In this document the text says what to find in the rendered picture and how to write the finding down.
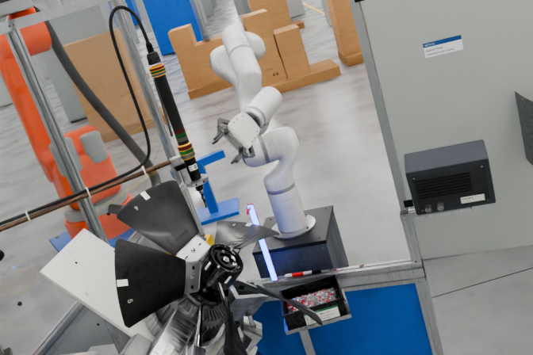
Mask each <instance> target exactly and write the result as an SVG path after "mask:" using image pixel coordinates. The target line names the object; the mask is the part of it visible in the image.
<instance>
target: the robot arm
mask: <svg viewBox="0 0 533 355"><path fill-rule="evenodd" d="M222 42H223V45H222V46H220V47H218V48H215V49H214V50H213V51H212V52H211V54H210V57H209V64H210V66H211V68H212V70H213V72H214V73H215V74H216V75H218V76H219V77H221V78H223V79H224V80H225V81H227V82H229V83H230V84H231V85H232V86H233V87H234V89H235V91H236V94H237V97H238V100H239V106H240V113H239V114H238V115H236V116H234V117H233V118H232V119H231V120H226V119H224V118H221V117H220V118H219V119H218V120H217V135H216V136H215V137H214V138H213V140H214V141H213V142H212V144H215V143H217V142H218V141H219V140H220V139H221V137H222V136H223V137H224V138H226V140H227V141H228V142H230V144H231V145H232V146H233V147H234V148H235V149H236V150H237V151H238V152H239V154H238V155H237V156H236V157H235V158H234V159H233V160H232V161H231V164H233V163H238V162H239V161H240V160H241V159H243V162H244V163H245V164H246V165H247V166H250V167H258V166H263V165H266V164H267V163H270V162H274V161H277V160H278V163H277V165H276V166H275V167H274V168H273V169H272V170H271V171H269V172H268V173H267V174H266V175H265V177H264V179H263V181H264V185H265V188H266V192H267V195H268V197H269V201H270V205H271V207H272V210H273V213H274V217H275V219H276V222H277V223H276V224H275V225H274V226H273V227H272V230H275V231H277V232H278V233H279V234H280V235H274V236H273V237H274V238H275V239H280V240H287V239H295V238H297V237H300V236H302V235H305V234H306V233H308V232H310V231H311V230H312V229H313V228H314V227H315V225H316V221H315V218H314V217H313V216H310V215H307V214H305V213H304V210H303V207H302V205H301V200H300V197H299V194H298V191H297V187H296V184H295V181H294V179H293V172H292V168H293V162H294V160H295V158H296V156H297V153H298V150H299V146H300V141H299V138H298V135H297V133H296V132H295V131H294V130H293V129H292V128H290V127H281V128H276V129H273V130H270V131H268V132H266V130H267V128H268V126H269V123H270V119H271V117H272V116H273V115H274V113H275V111H276V110H277V109H278V108H279V106H280V105H281V104H282V95H281V94H280V93H279V91H278V90H276V89H275V88H274V87H271V86H266V87H264V88H261V85H262V72H261V69H260V67H259V64H258V62H257V60H259V59H261V58H262V57H263V56H264V54H265V52H266V46H265V44H264V41H263V40H262V39H261V38H260V37H259V36H258V35H256V34H254V33H252V32H245V31H243V30H242V29H241V27H239V26H238V25H229V26H227V27H226V28H225V29H224V31H223V33H222ZM223 124H226V125H225V126H224V127H223Z"/></svg>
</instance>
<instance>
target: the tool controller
mask: <svg viewBox="0 0 533 355"><path fill-rule="evenodd" d="M404 160H405V176H406V178H407V182H408V187H409V190H410V193H411V196H412V201H413V204H414V208H415V210H416V214H417V215H423V214H428V213H433V212H443V211H448V210H454V209H459V208H468V207H473V206H478V205H484V204H493V203H496V197H495V193H494V188H493V179H492V174H491V169H490V165H489V157H488V154H487V150H486V147H485V142H484V140H483V139H479V140H475V141H471V142H466V143H459V144H455V145H450V146H445V147H437V148H433V149H429V150H425V151H417V152H412V153H408V154H405V155H404Z"/></svg>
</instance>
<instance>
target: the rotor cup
mask: <svg viewBox="0 0 533 355"><path fill-rule="evenodd" d="M223 257H227V258H228V259H229V262H226V261H224V259H223ZM200 261H201V279H200V288H199V291H198V292H192V293H191V294H192V295H193V296H194V297H195V298H196V299H197V300H199V301H201V302H202V303H205V304H208V305H213V306H215V305H219V304H222V303H218V300H217V298H219V297H221V296H220V291H219V288H218V285H217V282H218V283H219V282H220V284H221V287H222V289H223V292H225V294H224V296H227V297H228V294H229V288H230V287H231V286H232V284H233V283H234V282H235V280H236V279H237V278H238V276H239V275H240V274H241V273H242V272H243V261H242V259H241V257H240V256H239V255H238V254H237V252H235V251H234V250H233V249H232V248H231V247H229V246H226V245H224V244H220V243H217V244H213V245H212V246H211V247H210V248H208V250H207V251H206V253H205V254H204V256H203V257H202V258H201V260H200ZM209 262H210V263H211V264H210V265H209V267H208V268H207V270H205V267H206V266H207V265H208V263H209ZM229 277H231V278H230V280H229V281H228V282H227V284H225V281H226V280H227V279H228V278H229Z"/></svg>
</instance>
